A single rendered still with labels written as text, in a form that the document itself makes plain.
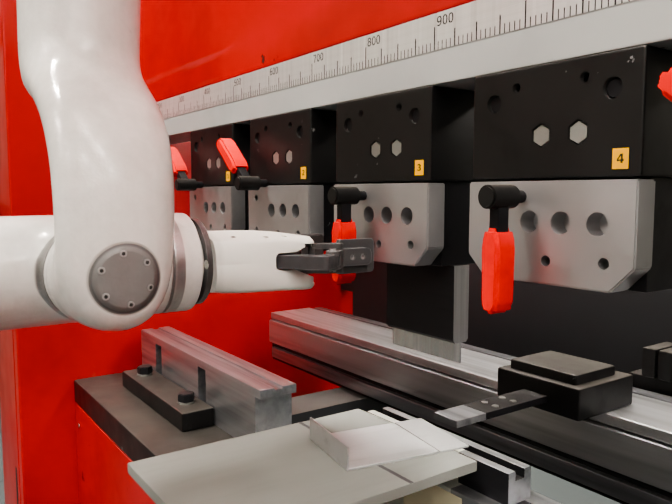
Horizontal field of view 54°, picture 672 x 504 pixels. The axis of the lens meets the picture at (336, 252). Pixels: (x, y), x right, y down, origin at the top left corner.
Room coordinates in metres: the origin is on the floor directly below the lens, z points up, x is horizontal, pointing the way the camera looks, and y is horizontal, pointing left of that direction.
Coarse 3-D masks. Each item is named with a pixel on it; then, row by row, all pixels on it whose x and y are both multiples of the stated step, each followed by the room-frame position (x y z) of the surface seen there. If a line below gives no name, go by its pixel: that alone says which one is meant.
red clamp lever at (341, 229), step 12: (336, 192) 0.65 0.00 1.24; (348, 192) 0.65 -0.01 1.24; (360, 192) 0.67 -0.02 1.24; (336, 204) 0.65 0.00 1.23; (348, 204) 0.66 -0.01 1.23; (348, 216) 0.66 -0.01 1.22; (336, 228) 0.65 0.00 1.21; (348, 228) 0.65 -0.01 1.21; (336, 276) 0.65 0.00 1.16; (348, 276) 0.65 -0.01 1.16
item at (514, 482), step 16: (400, 416) 0.70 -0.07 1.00; (448, 432) 0.65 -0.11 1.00; (464, 448) 0.62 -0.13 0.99; (480, 448) 0.61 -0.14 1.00; (480, 464) 0.58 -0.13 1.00; (496, 464) 0.57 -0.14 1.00; (512, 464) 0.58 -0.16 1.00; (464, 480) 0.59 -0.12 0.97; (480, 480) 0.58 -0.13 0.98; (496, 480) 0.56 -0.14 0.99; (512, 480) 0.56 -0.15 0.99; (528, 480) 0.57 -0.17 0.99; (496, 496) 0.56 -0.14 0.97; (512, 496) 0.56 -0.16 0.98; (528, 496) 0.57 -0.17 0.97
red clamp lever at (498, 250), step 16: (480, 192) 0.49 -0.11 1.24; (496, 192) 0.48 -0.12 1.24; (512, 192) 0.49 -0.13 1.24; (496, 208) 0.49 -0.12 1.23; (496, 224) 0.49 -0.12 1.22; (496, 240) 0.49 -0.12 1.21; (512, 240) 0.49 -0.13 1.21; (496, 256) 0.49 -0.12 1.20; (512, 256) 0.49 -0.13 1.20; (496, 272) 0.49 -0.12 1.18; (512, 272) 0.49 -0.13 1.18; (496, 288) 0.49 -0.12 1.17; (512, 288) 0.49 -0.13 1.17; (496, 304) 0.49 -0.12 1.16
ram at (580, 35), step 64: (192, 0) 1.04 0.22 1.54; (256, 0) 0.87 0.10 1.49; (320, 0) 0.75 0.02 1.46; (384, 0) 0.66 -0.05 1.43; (448, 0) 0.58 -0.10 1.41; (640, 0) 0.44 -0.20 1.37; (192, 64) 1.04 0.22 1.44; (256, 64) 0.87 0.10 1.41; (384, 64) 0.66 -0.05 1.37; (448, 64) 0.58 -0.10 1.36; (512, 64) 0.53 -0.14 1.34; (192, 128) 1.04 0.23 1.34
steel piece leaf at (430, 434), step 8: (400, 424) 0.67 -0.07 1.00; (408, 424) 0.67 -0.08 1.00; (416, 424) 0.67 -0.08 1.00; (424, 424) 0.67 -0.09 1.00; (416, 432) 0.65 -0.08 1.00; (424, 432) 0.65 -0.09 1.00; (432, 432) 0.65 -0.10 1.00; (440, 432) 0.65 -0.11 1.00; (424, 440) 0.62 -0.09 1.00; (432, 440) 0.62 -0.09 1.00; (440, 440) 0.62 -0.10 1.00; (448, 440) 0.62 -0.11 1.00; (456, 440) 0.62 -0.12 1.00; (440, 448) 0.60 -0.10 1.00; (448, 448) 0.60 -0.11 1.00; (456, 448) 0.61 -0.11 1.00
